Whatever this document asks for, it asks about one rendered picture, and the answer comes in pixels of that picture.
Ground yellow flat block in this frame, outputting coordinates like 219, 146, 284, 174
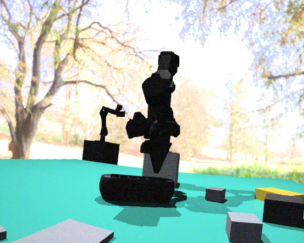
254, 188, 304, 202

